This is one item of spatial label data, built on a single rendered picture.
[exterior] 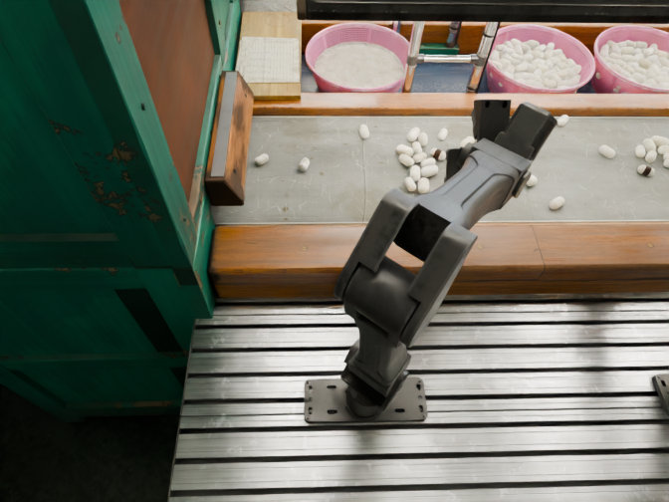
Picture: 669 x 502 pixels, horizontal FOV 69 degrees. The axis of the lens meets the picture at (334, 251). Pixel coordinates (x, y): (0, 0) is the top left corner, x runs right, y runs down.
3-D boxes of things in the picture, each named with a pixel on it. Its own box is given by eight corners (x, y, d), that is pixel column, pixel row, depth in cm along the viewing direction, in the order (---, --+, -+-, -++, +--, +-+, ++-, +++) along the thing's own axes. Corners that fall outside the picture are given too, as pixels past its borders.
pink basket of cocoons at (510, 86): (599, 107, 123) (619, 75, 115) (513, 132, 117) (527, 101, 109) (537, 48, 137) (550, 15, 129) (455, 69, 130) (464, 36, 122)
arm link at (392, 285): (372, 343, 76) (380, 240, 48) (408, 368, 74) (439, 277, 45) (348, 374, 74) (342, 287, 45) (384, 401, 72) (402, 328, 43)
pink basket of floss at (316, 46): (430, 89, 125) (438, 56, 117) (358, 137, 114) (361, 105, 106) (356, 43, 135) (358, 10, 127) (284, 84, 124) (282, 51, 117)
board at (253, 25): (301, 100, 108) (300, 96, 107) (232, 100, 107) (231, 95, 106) (301, 16, 126) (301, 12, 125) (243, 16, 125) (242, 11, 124)
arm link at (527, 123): (508, 104, 71) (503, 79, 60) (563, 129, 68) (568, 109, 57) (466, 174, 73) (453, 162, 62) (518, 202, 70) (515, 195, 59)
